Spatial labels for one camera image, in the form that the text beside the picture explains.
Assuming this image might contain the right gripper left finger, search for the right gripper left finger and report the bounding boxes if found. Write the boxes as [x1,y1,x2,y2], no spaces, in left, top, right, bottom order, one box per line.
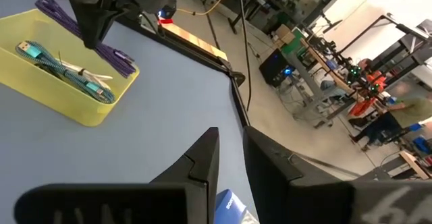
[13,126,221,224]

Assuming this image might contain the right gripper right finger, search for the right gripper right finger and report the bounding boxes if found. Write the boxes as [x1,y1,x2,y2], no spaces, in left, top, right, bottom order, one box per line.
[242,125,432,224]

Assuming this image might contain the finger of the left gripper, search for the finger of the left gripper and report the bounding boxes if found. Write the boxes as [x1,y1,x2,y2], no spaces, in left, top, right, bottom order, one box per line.
[72,1,117,50]

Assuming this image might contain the purple braided USB cable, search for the purple braided USB cable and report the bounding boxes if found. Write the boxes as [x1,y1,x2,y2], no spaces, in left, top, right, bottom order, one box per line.
[34,0,138,79]

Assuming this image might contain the white USB cable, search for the white USB cable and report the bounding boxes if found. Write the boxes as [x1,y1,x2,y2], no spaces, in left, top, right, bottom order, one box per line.
[57,50,114,90]

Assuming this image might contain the teal braided USB cable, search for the teal braided USB cable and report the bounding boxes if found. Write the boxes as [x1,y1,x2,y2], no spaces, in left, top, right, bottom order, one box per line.
[16,40,116,105]

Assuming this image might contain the blue game controller box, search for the blue game controller box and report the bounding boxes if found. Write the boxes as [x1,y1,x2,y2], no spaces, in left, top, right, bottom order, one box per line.
[214,188,260,224]

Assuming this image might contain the yellow plastic bin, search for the yellow plastic bin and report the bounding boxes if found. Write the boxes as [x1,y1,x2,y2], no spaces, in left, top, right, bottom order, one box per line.
[0,8,140,128]

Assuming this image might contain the blue-grey table mat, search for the blue-grey table mat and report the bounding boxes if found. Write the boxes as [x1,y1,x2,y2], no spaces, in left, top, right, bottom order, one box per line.
[0,0,259,224]

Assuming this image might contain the wooden workbench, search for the wooden workbench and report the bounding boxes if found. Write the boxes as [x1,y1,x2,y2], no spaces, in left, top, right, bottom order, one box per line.
[299,37,372,101]

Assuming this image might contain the black computer with blue light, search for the black computer with blue light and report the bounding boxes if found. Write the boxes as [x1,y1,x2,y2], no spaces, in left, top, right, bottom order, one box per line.
[259,48,295,87]

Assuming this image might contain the person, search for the person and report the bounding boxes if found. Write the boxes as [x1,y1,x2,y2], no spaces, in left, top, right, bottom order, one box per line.
[357,57,387,90]
[350,82,432,152]

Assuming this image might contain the cardboard box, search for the cardboard box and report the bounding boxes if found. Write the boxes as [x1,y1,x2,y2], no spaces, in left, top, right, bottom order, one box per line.
[275,24,297,46]

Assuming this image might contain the black hanging cable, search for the black hanging cable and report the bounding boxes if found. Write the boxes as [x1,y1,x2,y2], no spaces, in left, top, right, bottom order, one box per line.
[238,0,252,112]

